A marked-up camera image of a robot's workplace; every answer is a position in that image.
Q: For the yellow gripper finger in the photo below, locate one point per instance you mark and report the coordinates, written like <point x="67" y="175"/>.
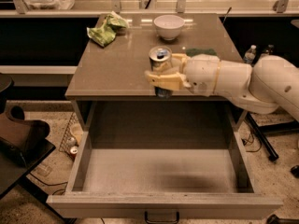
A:
<point x="179" y="60"/>
<point x="172" y="82"/>

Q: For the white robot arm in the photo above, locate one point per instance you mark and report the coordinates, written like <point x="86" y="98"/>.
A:
<point x="271" y="83"/>

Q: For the black stand leg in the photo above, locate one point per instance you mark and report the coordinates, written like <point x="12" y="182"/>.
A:
<point x="272" y="155"/>

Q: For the green chip bag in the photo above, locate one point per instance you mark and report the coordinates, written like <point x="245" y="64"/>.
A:
<point x="106" y="33"/>

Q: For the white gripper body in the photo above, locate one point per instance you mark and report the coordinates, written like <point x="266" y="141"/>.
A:
<point x="202" y="73"/>

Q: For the clear water bottle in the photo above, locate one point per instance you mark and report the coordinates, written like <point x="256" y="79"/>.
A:
<point x="250" y="54"/>

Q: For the red bull can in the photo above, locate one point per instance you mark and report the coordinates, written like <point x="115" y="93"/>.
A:
<point x="160" y="60"/>

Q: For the black drawer handle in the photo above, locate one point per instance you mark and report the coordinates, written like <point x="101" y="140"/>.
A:
<point x="158" y="219"/>

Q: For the black chair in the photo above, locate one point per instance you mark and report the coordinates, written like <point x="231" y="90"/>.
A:
<point x="23" y="146"/>

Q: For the green yellow sponge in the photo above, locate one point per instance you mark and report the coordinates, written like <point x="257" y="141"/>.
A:
<point x="194" y="52"/>

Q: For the dark capped water bottle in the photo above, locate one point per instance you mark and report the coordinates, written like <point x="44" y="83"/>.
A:
<point x="269" y="50"/>

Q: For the grey drawer cabinet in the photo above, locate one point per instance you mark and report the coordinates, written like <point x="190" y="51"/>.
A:
<point x="116" y="72"/>

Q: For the white ceramic bowl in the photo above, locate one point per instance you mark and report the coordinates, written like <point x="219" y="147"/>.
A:
<point x="168" y="27"/>

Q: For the open top drawer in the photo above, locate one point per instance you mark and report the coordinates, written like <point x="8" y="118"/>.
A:
<point x="162" y="158"/>

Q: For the wire waste basket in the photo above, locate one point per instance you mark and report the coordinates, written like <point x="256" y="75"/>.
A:
<point x="71" y="138"/>

